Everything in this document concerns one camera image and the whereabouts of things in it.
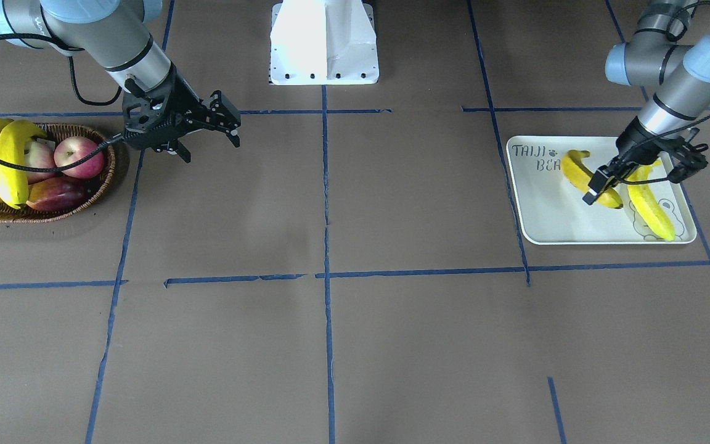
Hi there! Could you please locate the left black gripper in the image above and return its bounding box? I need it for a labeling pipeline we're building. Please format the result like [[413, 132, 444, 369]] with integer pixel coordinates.
[[582, 118, 708, 205]]

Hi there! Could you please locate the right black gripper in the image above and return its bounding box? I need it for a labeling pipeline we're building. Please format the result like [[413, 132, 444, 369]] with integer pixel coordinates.
[[122, 65, 242, 163]]

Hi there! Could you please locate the yellow banana short end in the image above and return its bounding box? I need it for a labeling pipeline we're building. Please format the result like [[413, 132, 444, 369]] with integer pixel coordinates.
[[561, 150, 623, 210]]

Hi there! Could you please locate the yellow plastic banana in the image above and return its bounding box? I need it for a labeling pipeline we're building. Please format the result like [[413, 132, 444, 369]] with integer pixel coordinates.
[[627, 160, 676, 242]]

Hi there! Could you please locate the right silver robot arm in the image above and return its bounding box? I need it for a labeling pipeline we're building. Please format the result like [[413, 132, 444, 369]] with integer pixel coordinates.
[[0, 1, 240, 162]]

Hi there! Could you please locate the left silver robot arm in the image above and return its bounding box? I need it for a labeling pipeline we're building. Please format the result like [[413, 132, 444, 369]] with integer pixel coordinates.
[[583, 1, 710, 204]]

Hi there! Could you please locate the brown wicker basket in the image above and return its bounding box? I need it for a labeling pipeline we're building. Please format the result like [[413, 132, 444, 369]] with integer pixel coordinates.
[[0, 123, 122, 224]]

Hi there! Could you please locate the white bear tray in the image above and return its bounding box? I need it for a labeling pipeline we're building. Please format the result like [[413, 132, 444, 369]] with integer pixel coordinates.
[[505, 135, 666, 245]]

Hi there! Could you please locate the dark red apple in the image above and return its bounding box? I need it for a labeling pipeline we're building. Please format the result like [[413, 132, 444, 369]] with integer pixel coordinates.
[[26, 175, 89, 213]]

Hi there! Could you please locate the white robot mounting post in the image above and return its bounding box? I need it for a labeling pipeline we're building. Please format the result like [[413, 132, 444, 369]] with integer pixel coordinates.
[[269, 1, 380, 85]]

